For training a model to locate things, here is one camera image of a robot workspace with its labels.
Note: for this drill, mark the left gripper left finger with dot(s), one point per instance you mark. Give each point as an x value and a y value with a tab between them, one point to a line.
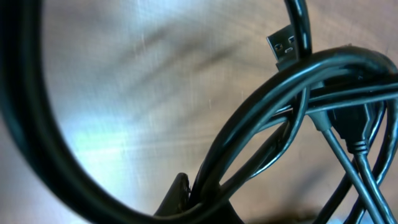
176	198

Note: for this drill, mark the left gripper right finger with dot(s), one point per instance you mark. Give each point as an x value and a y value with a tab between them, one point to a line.
213	206

